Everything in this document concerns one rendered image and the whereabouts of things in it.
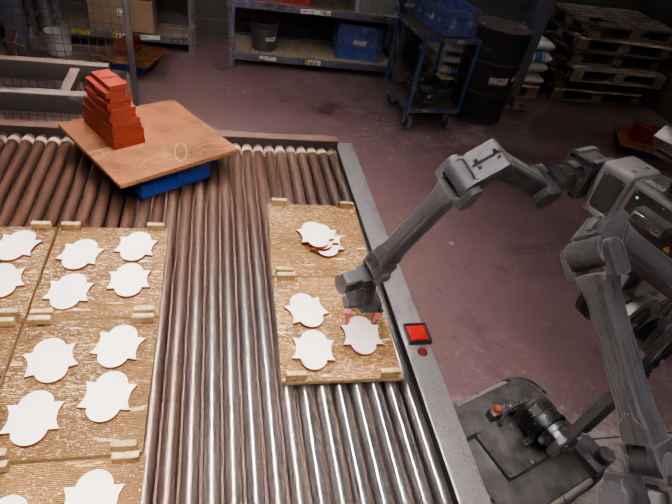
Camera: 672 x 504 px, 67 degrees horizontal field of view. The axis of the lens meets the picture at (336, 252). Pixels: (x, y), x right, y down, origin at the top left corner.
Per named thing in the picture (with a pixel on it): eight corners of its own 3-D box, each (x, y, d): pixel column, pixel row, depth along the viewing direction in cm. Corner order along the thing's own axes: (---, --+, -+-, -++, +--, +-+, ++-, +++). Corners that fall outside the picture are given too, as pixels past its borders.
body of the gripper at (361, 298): (344, 296, 155) (347, 277, 151) (376, 296, 157) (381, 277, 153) (348, 310, 150) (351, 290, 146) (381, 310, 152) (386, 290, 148)
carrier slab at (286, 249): (354, 209, 208) (354, 206, 207) (372, 280, 177) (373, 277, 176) (267, 206, 201) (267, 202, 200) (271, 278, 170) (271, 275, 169)
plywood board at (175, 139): (172, 102, 232) (172, 98, 231) (238, 152, 208) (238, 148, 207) (58, 127, 202) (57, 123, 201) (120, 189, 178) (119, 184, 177)
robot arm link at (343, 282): (393, 274, 140) (380, 248, 143) (359, 284, 134) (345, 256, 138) (376, 294, 150) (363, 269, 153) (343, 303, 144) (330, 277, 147)
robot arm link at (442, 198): (489, 191, 113) (465, 153, 117) (472, 192, 109) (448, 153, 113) (389, 284, 144) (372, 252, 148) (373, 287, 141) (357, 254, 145)
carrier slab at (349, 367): (373, 280, 177) (374, 277, 176) (402, 380, 147) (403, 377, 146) (272, 280, 170) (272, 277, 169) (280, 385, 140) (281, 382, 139)
